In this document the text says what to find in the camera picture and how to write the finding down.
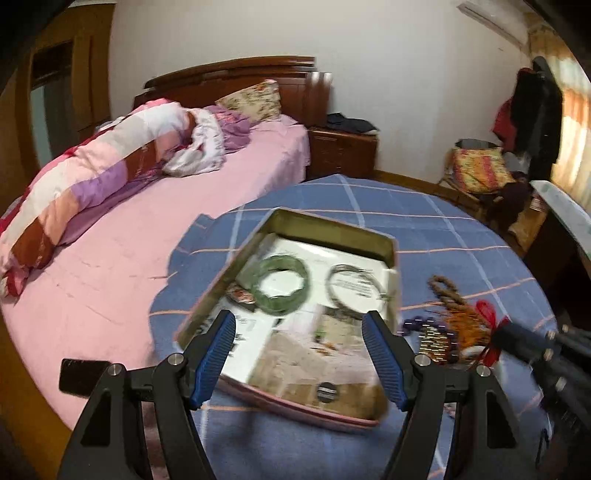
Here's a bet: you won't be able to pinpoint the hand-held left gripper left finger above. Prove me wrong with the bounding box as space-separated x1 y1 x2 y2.
55 310 237 480

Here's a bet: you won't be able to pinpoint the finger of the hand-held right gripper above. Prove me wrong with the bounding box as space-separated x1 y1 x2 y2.
494 322 561 365

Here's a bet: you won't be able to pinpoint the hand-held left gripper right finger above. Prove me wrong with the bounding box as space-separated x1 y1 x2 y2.
361 310 539 480

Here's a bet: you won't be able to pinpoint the white bangle with red cord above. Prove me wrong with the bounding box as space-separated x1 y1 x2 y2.
459 300 506 370

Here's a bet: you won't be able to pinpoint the purple bead bracelet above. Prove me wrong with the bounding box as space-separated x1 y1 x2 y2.
401 315 460 365

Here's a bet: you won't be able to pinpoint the gold metal link bracelet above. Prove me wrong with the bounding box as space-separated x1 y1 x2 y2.
418 323 455 365

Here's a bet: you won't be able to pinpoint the brown wooden bead bracelet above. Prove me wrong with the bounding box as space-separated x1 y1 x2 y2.
428 274 490 344

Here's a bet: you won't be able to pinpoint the gold metal tin box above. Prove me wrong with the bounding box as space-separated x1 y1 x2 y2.
174 208 400 431

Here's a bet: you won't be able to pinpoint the small red printed card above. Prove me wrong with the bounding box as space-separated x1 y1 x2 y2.
226 284 257 308

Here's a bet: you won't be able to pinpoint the green jade bangle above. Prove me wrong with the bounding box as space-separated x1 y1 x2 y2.
249 255 309 316

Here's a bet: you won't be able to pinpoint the printed paper sheet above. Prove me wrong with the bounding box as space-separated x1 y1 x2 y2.
217 235 398 416

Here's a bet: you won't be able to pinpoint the silver metal bangle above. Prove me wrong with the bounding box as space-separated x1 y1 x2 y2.
324 264 386 319

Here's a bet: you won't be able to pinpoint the yellow cloth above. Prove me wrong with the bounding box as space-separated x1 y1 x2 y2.
508 208 548 250

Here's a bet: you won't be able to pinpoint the dark red clothes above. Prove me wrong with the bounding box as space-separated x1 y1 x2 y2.
494 180 532 232

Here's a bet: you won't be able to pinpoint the blue plaid cloth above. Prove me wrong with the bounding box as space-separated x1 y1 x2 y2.
148 174 561 480

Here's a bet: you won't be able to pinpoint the black phone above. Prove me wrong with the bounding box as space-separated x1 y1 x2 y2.
59 357 114 397

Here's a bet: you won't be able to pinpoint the desk with white top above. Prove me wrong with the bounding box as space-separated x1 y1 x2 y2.
526 180 591 301

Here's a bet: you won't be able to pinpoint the bed with pink sheet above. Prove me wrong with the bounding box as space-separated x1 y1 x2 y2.
0 115 310 430

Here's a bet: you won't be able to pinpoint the wooden chair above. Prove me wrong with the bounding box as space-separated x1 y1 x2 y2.
438 138 518 222

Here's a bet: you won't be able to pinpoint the striped orange cushion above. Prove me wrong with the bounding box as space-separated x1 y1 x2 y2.
451 147 515 193

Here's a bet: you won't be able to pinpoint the wooden nightstand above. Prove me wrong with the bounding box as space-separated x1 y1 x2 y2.
307 127 379 181

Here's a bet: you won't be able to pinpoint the orange striped curtain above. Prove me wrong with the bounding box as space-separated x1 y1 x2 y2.
529 23 591 208

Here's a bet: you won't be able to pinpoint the red hanging garment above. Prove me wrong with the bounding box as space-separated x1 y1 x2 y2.
493 99 520 148

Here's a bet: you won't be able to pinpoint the purple and white blanket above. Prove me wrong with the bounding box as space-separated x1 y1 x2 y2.
161 105 252 177

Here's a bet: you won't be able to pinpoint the black hanging coat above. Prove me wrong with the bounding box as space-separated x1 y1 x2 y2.
510 58 564 185

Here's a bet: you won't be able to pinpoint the pink patchwork quilt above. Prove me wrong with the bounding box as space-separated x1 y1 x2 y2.
0 99 197 296

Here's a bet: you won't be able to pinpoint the dark folded clothes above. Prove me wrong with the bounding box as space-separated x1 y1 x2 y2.
327 113 379 136

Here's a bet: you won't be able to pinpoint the floral pillow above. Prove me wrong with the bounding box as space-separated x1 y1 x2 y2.
216 79 282 123

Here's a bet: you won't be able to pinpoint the wooden headboard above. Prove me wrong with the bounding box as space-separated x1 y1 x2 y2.
134 56 333 127

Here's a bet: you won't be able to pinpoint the wooden wardrobe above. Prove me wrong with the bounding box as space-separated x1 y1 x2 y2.
14 0 116 185

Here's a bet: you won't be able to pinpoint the white air conditioner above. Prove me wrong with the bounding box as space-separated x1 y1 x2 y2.
457 0 529 47

